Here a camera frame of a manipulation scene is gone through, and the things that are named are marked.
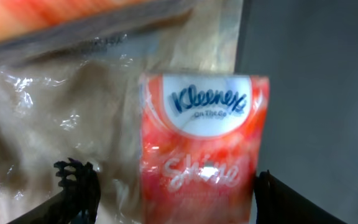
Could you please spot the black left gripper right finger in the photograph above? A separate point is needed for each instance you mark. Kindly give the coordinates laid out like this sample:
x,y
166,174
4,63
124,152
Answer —
x,y
277,203

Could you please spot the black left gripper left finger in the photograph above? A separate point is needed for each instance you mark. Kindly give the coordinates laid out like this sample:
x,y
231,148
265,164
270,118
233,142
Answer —
x,y
78,201

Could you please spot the red Kleenex tissue pack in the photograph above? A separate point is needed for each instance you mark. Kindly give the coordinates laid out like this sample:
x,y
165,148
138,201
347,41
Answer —
x,y
200,141

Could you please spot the clear plastic bag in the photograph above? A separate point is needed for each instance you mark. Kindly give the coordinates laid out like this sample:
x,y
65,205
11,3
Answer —
x,y
83,103

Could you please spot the orange packaged item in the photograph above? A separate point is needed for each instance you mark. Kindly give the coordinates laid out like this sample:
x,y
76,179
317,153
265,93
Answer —
x,y
20,17

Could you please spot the grey plastic mesh basket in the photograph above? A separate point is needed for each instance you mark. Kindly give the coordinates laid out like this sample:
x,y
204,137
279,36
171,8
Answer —
x,y
309,51

